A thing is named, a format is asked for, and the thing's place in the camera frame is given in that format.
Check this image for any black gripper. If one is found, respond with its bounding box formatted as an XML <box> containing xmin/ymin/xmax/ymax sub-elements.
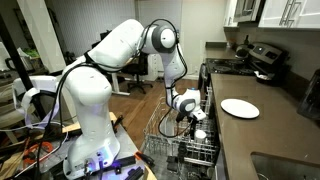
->
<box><xmin>175</xmin><ymin>111</ymin><xmax>200</xmax><ymax>140</ymax></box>

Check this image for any white cup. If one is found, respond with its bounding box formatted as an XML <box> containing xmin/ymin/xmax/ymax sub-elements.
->
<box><xmin>194</xmin><ymin>129</ymin><xmax>208</xmax><ymax>145</ymax></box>

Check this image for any metal robot base table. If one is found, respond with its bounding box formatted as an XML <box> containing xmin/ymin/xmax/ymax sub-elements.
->
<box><xmin>31</xmin><ymin>111</ymin><xmax>158</xmax><ymax>180</ymax></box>

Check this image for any stainless dishwasher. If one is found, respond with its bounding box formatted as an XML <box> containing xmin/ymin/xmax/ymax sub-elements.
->
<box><xmin>141</xmin><ymin>143</ymin><xmax>228</xmax><ymax>180</ymax></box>

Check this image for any white plate standing upright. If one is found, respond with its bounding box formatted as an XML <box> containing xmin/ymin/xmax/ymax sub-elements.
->
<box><xmin>165</xmin><ymin>116</ymin><xmax>176</xmax><ymax>145</ymax></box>
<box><xmin>158</xmin><ymin>115</ymin><xmax>168</xmax><ymax>141</ymax></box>

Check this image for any black cutlery basket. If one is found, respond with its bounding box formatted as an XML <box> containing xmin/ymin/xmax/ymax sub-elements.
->
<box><xmin>165</xmin><ymin>142</ymin><xmax>190</xmax><ymax>173</ymax></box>

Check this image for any dark towel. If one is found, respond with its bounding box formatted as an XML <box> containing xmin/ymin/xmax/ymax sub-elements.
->
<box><xmin>196</xmin><ymin>62</ymin><xmax>209</xmax><ymax>98</ymax></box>

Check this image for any large white plate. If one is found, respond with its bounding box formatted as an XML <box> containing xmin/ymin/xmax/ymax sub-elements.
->
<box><xmin>220</xmin><ymin>98</ymin><xmax>261</xmax><ymax>120</ymax></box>

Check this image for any black orange clamp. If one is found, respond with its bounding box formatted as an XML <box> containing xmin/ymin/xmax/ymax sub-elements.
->
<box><xmin>134</xmin><ymin>151</ymin><xmax>156</xmax><ymax>168</ymax></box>

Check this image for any black kitchen stove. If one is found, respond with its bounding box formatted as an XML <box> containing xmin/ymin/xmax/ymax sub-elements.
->
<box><xmin>198</xmin><ymin>42</ymin><xmax>290</xmax><ymax>99</ymax></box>

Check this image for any black office chair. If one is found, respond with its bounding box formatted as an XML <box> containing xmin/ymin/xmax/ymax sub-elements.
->
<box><xmin>120</xmin><ymin>51</ymin><xmax>155</xmax><ymax>95</ymax></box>

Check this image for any dark pan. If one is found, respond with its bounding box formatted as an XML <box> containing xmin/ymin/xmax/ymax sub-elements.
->
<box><xmin>254</xmin><ymin>70</ymin><xmax>276</xmax><ymax>85</ymax></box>

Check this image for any wooden desk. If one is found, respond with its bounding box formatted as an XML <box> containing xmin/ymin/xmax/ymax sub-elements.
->
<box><xmin>108</xmin><ymin>71</ymin><xmax>132</xmax><ymax>97</ymax></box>

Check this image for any black pan on stove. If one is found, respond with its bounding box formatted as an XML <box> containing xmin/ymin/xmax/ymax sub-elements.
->
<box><xmin>234</xmin><ymin>34</ymin><xmax>254</xmax><ymax>60</ymax></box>

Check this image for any steel kitchen sink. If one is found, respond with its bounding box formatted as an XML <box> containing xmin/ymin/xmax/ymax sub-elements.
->
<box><xmin>250</xmin><ymin>151</ymin><xmax>320</xmax><ymax>180</ymax></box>

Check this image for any white window blind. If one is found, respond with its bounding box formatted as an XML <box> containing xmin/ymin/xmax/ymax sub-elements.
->
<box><xmin>135</xmin><ymin>0</ymin><xmax>184</xmax><ymax>48</ymax></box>

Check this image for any narrow white upper cabinet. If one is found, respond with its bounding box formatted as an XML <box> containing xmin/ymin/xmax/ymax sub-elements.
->
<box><xmin>222</xmin><ymin>0</ymin><xmax>240</xmax><ymax>29</ymax></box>

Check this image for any black countertop appliance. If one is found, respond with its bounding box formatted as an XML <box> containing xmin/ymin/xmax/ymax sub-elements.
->
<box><xmin>296</xmin><ymin>68</ymin><xmax>320</xmax><ymax>121</ymax></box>

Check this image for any steel microwave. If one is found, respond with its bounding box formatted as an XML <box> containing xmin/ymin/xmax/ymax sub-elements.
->
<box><xmin>232</xmin><ymin>0</ymin><xmax>267</xmax><ymax>24</ymax></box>

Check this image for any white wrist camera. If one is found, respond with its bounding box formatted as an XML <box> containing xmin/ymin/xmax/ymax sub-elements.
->
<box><xmin>191</xmin><ymin>109</ymin><xmax>208</xmax><ymax>122</ymax></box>

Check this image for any wire dishwasher rack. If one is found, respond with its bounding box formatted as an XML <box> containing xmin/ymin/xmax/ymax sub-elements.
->
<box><xmin>142</xmin><ymin>87</ymin><xmax>221</xmax><ymax>168</ymax></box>

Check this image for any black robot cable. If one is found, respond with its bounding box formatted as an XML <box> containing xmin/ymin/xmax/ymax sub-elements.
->
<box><xmin>32</xmin><ymin>18</ymin><xmax>188</xmax><ymax>180</ymax></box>

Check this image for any white cabinet with handles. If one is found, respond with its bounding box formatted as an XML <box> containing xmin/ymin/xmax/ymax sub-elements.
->
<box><xmin>258</xmin><ymin>0</ymin><xmax>320</xmax><ymax>30</ymax></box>

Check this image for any orange cable coil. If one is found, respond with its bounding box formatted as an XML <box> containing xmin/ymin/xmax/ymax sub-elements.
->
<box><xmin>21</xmin><ymin>141</ymin><xmax>55</xmax><ymax>165</ymax></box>

